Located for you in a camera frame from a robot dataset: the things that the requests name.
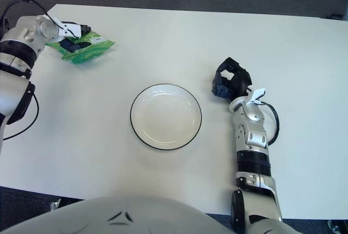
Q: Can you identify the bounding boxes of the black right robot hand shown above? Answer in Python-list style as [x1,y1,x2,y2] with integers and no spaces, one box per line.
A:
[211,57,253,100]

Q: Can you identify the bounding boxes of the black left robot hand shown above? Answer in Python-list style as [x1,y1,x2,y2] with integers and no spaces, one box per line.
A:
[58,21,92,54]

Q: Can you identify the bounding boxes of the green snack bag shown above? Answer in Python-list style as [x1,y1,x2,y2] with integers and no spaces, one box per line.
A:
[45,29,116,65]

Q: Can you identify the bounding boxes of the white plate with black rim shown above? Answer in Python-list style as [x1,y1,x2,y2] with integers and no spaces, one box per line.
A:
[130,83,203,152]

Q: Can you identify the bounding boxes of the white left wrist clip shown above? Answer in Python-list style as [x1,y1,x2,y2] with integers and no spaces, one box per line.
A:
[53,17,82,39]

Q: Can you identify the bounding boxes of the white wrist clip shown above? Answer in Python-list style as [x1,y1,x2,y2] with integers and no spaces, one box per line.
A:
[53,17,82,39]
[250,88,266,104]

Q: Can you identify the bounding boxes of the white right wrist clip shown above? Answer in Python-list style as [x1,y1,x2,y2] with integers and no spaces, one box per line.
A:
[250,88,266,104]

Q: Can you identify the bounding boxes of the silver robot torso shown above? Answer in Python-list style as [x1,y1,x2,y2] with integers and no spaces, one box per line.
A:
[0,195,348,234]

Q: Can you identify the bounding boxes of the grey caster wheel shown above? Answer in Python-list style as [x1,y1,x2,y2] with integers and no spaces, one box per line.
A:
[327,219,341,232]

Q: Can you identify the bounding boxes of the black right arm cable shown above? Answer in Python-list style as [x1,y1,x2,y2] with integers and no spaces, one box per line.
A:
[260,102,281,146]

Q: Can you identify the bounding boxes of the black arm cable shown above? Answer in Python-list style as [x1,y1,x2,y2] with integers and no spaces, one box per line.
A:
[260,102,281,146]
[0,0,60,141]

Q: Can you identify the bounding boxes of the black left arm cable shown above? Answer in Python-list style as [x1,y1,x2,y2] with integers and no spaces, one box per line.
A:
[0,0,60,141]

